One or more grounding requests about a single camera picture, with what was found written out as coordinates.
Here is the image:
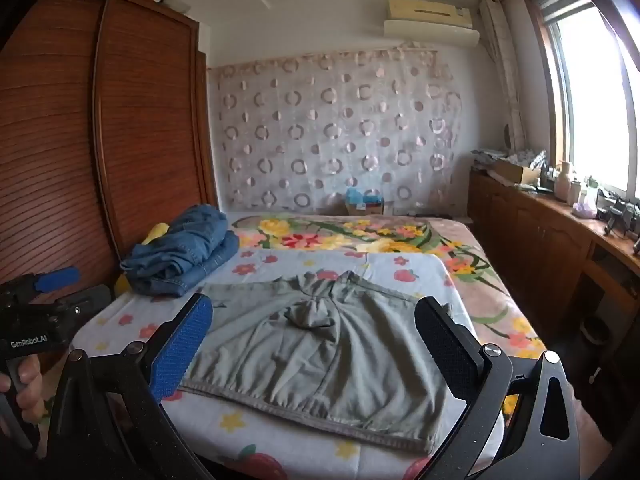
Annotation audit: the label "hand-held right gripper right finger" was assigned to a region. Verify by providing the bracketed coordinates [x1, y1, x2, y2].
[414, 296, 583, 480]

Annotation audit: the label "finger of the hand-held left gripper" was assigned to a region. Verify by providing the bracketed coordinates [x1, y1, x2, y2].
[52, 284, 112, 328]
[10, 267, 81, 297]

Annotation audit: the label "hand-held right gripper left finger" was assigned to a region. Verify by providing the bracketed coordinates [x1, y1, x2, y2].
[45, 292, 215, 480]

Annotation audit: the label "grey-green pants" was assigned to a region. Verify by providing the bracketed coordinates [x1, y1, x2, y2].
[180, 270, 453, 456]

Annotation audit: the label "person's left hand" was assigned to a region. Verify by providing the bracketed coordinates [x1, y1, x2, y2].
[0, 352, 45, 413]

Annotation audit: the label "yellow garment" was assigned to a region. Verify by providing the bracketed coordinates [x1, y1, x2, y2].
[114, 222, 171, 293]

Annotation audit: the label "folded blue jeans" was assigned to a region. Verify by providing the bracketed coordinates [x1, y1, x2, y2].
[120, 205, 241, 297]

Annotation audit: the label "white fruit-print bed sheet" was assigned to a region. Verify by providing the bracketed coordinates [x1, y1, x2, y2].
[70, 249, 501, 480]

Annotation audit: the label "long wooden cabinet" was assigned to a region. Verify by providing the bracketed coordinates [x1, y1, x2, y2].
[467, 167, 640, 411]

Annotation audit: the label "pink floral blanket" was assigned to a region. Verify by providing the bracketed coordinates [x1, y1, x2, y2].
[227, 212, 548, 461]

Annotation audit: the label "dark trash bin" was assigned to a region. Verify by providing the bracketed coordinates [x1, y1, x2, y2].
[582, 315, 621, 361]

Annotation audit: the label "small cardboard box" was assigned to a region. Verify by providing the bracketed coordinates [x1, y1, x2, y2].
[345, 200, 385, 217]

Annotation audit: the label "open cardboard box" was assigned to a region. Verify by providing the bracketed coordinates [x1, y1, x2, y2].
[487, 157, 542, 186]

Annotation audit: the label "wooden wardrobe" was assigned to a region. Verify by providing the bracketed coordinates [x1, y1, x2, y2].
[0, 0, 218, 376]

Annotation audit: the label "pile of patterned cloth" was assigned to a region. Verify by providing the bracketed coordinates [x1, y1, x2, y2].
[472, 147, 548, 171]

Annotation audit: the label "sheer circle-pattern curtain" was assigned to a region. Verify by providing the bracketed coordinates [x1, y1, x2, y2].
[207, 45, 463, 213]

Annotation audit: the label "patterned window curtain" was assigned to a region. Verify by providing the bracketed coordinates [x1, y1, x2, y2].
[479, 0, 528, 153]

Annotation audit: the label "window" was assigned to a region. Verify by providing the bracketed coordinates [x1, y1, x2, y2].
[522, 0, 640, 201]

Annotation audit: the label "wall air conditioner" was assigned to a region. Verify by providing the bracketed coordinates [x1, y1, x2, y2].
[382, 0, 481, 50]

